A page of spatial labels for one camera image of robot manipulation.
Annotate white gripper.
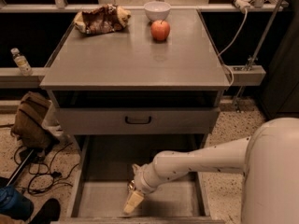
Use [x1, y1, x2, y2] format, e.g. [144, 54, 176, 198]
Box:
[123, 163, 164, 214]

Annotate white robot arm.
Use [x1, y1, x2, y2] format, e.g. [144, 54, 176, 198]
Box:
[123, 118, 299, 224]

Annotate open grey middle drawer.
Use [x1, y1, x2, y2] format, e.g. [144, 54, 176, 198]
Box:
[67, 134, 222, 224]

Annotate grey drawer cabinet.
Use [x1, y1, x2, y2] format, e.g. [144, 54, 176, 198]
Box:
[39, 7, 232, 224]

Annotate closed grey top drawer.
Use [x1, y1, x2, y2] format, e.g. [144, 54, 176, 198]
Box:
[55, 107, 220, 135]

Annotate black shoe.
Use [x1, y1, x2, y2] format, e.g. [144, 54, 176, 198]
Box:
[29, 198, 61, 224]

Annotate brown backpack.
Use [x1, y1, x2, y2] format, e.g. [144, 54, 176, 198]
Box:
[11, 91, 59, 149]

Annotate red apple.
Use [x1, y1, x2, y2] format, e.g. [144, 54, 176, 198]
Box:
[150, 21, 170, 41]

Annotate clear plastic water bottle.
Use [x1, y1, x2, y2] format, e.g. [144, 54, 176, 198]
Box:
[11, 48, 33, 76]

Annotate crumpled brown chip bag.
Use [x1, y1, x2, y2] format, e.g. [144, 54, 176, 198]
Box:
[73, 4, 131, 35]

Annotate metal tripod pole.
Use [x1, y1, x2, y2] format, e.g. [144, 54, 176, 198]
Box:
[228, 0, 284, 112]

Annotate white bowl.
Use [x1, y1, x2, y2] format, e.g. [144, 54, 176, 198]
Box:
[144, 1, 171, 21]

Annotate black floor cables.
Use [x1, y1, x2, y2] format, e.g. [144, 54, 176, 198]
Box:
[12, 142, 80, 196]

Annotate white cable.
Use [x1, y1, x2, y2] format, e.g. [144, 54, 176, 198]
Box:
[217, 7, 249, 87]

